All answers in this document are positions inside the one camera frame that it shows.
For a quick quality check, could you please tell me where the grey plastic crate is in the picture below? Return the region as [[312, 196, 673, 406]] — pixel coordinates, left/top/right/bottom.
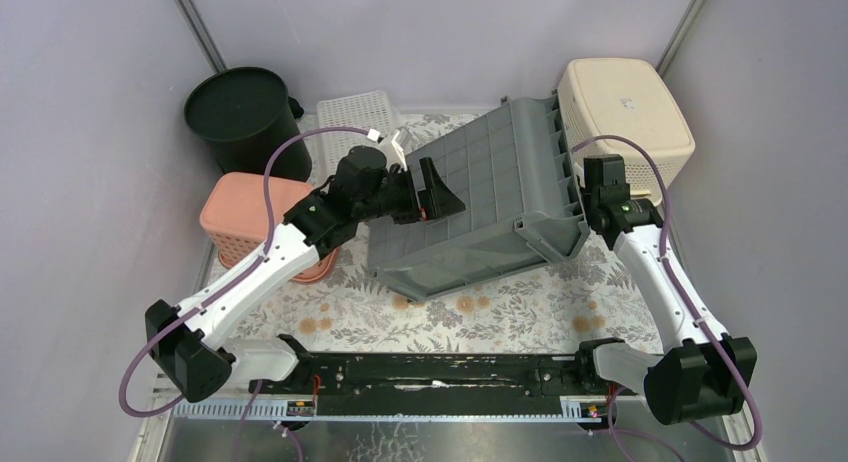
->
[[367, 96, 589, 301]]

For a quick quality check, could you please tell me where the white perforated plastic basket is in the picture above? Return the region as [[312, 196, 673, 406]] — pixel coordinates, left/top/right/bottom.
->
[[315, 90, 407, 182]]

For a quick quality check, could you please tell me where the cream plastic tub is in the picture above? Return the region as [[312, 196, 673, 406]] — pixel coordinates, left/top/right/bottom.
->
[[557, 58, 696, 187]]

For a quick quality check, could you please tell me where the pink perforated basket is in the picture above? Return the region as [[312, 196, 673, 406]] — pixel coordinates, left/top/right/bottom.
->
[[199, 172, 339, 284]]

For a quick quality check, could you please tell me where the large black cylindrical container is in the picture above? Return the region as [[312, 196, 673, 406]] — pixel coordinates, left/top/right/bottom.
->
[[183, 67, 300, 175]]

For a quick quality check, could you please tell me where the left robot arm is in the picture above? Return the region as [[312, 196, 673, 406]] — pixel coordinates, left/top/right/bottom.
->
[[145, 146, 466, 403]]

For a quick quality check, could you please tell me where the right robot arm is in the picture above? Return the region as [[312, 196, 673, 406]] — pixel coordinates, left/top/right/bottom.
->
[[573, 155, 757, 425]]

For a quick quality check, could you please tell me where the black cloth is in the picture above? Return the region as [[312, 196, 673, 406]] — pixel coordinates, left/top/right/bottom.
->
[[287, 96, 305, 120]]

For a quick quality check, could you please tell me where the floral patterned table mat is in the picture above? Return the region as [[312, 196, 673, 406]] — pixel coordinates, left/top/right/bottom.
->
[[188, 112, 694, 356]]

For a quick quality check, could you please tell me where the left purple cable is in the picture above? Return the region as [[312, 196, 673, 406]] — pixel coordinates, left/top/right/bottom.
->
[[117, 126, 382, 462]]

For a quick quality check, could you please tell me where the purple cable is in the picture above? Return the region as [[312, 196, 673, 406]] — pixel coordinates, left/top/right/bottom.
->
[[117, 126, 382, 462], [570, 134, 764, 462]]

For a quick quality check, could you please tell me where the black mounting base rail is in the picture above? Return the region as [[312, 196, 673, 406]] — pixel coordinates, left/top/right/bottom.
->
[[250, 352, 616, 420]]

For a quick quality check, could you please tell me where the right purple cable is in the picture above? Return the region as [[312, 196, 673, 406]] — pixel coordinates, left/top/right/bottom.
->
[[570, 134, 764, 462]]

